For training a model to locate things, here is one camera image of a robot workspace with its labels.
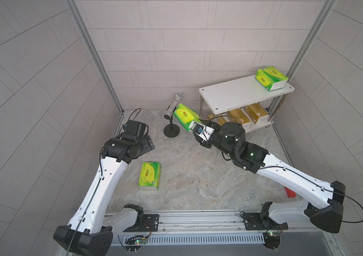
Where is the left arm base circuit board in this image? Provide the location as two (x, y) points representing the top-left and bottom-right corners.
(124, 236), (147, 253)

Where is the glitter microphone on black stand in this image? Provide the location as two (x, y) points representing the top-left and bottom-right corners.
(163, 93), (183, 138)

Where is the small red block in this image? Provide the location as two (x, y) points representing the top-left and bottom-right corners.
(285, 187), (297, 198)

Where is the green tissue pack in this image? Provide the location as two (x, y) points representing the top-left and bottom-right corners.
(138, 162), (161, 191)
(174, 103), (201, 132)
(255, 66), (288, 91)

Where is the gold tissue pack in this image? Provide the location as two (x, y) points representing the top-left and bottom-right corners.
(244, 103), (269, 125)
(208, 114), (227, 126)
(227, 108), (252, 130)

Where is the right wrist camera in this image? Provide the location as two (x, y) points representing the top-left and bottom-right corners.
(189, 121), (215, 135)

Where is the aluminium mounting rail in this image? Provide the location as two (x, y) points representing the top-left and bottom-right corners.
(104, 209), (334, 237)

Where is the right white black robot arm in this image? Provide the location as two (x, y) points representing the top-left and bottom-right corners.
(189, 121), (345, 234)

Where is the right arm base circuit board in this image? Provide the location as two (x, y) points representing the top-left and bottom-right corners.
(263, 231), (281, 251)

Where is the white two-tier shelf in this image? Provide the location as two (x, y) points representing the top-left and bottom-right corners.
(199, 75), (295, 133)

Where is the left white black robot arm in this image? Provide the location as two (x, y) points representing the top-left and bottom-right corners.
(53, 120), (155, 256)

